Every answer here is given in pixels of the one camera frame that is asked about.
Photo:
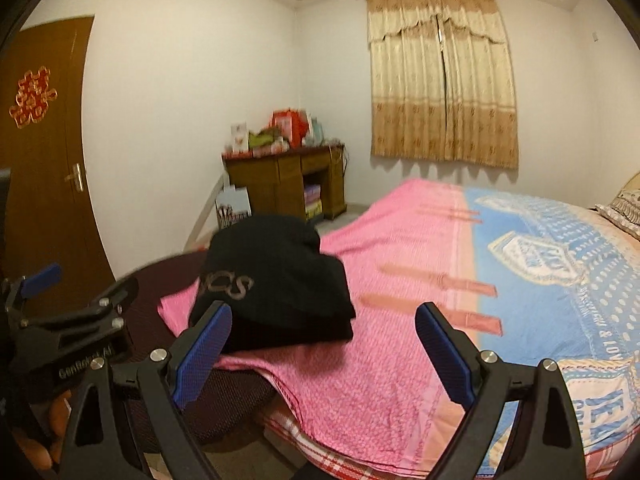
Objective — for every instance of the person's left hand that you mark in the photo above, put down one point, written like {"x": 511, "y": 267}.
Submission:
{"x": 41, "y": 431}

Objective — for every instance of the cream bed headboard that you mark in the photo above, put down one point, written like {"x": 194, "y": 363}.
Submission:
{"x": 632, "y": 182}

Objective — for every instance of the beige patterned curtain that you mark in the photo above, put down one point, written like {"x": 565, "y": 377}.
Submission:
{"x": 442, "y": 84}

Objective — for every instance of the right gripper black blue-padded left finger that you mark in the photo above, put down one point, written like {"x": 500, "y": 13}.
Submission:
{"x": 100, "y": 442}

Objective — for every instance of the white bag beside desk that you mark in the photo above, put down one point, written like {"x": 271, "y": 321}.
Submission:
{"x": 232, "y": 205}

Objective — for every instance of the brown wooden desk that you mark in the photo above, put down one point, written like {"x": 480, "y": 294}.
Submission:
{"x": 276, "y": 183}

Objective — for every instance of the patterned grey pillow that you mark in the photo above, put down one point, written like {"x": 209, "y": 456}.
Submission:
{"x": 624, "y": 211}

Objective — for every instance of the red gift bag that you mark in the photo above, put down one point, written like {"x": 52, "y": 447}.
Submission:
{"x": 293, "y": 125}

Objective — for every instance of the blue pink printed bedsheet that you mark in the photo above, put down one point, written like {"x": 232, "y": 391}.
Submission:
{"x": 525, "y": 277}

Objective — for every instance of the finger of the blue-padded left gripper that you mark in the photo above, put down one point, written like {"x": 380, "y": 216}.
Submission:
{"x": 40, "y": 279}

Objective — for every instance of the brown wooden door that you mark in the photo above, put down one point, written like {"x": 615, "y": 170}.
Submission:
{"x": 47, "y": 221}

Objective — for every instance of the brass door handle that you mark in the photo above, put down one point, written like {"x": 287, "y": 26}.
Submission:
{"x": 75, "y": 178}

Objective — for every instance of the black hooded jacket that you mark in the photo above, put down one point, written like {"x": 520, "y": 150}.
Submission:
{"x": 281, "y": 288}

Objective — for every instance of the white greeting card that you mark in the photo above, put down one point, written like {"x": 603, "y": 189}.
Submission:
{"x": 239, "y": 138}

